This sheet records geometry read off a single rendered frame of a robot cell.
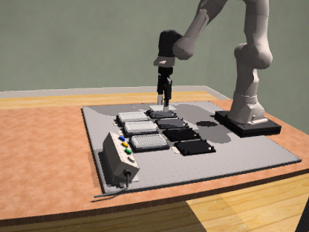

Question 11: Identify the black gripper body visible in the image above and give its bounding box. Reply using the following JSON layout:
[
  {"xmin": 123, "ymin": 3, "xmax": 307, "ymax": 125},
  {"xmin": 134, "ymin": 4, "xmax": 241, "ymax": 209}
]
[{"xmin": 158, "ymin": 67, "xmax": 173, "ymax": 85}]

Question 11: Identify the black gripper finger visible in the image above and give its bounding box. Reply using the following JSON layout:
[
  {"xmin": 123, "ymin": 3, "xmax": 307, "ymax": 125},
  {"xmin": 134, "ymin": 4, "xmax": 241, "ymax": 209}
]
[
  {"xmin": 162, "ymin": 77, "xmax": 172, "ymax": 112},
  {"xmin": 157, "ymin": 75, "xmax": 164, "ymax": 106}
]

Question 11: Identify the white button panel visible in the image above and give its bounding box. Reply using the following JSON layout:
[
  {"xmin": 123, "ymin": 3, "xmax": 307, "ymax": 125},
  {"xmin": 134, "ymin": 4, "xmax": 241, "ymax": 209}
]
[{"xmin": 94, "ymin": 132, "xmax": 140, "ymax": 198}]

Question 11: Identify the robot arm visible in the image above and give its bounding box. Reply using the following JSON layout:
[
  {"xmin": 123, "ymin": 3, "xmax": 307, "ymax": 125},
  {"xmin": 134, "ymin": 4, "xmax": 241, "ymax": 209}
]
[{"xmin": 154, "ymin": 0, "xmax": 273, "ymax": 126}]

